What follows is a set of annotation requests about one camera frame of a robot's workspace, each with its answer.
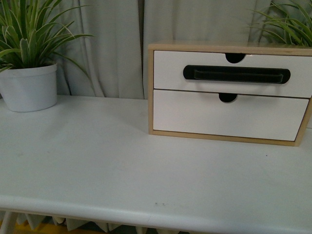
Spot white top drawer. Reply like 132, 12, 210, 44
154, 51, 312, 98

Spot white drawer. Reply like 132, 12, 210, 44
154, 51, 312, 98
153, 90, 309, 141

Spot white bottom drawer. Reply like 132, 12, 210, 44
153, 90, 309, 141

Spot white plant pot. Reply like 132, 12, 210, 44
0, 64, 57, 112

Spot green left plant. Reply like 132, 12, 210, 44
0, 0, 88, 76

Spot green plant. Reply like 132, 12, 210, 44
0, 0, 88, 76
250, 0, 312, 47

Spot green right plant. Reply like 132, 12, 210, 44
250, 0, 312, 47

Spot white table leg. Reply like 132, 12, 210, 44
0, 212, 18, 234

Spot wooden drawer cabinet frame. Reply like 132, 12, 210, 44
148, 41, 312, 146

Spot black drawer handle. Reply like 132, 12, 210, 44
183, 65, 291, 84

